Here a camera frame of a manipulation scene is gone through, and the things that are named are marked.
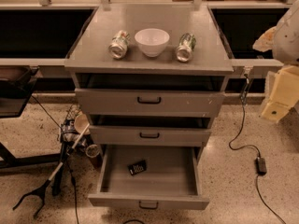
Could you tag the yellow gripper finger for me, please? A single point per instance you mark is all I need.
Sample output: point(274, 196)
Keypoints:
point(281, 93)

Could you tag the black rxbar chocolate bar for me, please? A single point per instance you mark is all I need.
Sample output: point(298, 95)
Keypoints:
point(137, 167)

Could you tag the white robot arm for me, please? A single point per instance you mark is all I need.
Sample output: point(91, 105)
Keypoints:
point(283, 41)

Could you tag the grey drawer cabinet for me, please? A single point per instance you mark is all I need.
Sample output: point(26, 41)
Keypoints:
point(90, 56)

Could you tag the grey bottom drawer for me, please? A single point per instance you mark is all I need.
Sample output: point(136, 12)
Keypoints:
point(171, 180)

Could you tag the grey drawer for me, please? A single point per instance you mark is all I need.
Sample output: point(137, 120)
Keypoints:
point(150, 131)
point(151, 95)
point(171, 180)

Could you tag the grey middle drawer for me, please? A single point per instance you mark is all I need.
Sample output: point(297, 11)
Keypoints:
point(150, 131)

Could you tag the grey top drawer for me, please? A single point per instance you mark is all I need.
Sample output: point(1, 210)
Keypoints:
point(151, 95)

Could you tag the right green soda can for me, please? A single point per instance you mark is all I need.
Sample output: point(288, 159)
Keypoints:
point(185, 47)

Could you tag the green soda can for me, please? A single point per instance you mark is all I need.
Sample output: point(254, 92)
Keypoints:
point(119, 44)
point(185, 47)

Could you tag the white bowl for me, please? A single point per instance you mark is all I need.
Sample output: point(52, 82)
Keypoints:
point(152, 42)

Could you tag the left green soda can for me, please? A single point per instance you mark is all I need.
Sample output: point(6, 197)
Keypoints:
point(119, 44)

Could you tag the clear plastic cup on floor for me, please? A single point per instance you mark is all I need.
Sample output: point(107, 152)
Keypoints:
point(94, 155)

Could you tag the paper cup on floor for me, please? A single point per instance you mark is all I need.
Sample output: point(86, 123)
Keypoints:
point(80, 124)

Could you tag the black grabber tool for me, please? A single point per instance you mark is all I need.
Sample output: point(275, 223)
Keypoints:
point(41, 191)

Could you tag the black power adapter with cable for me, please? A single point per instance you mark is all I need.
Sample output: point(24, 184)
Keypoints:
point(260, 163)

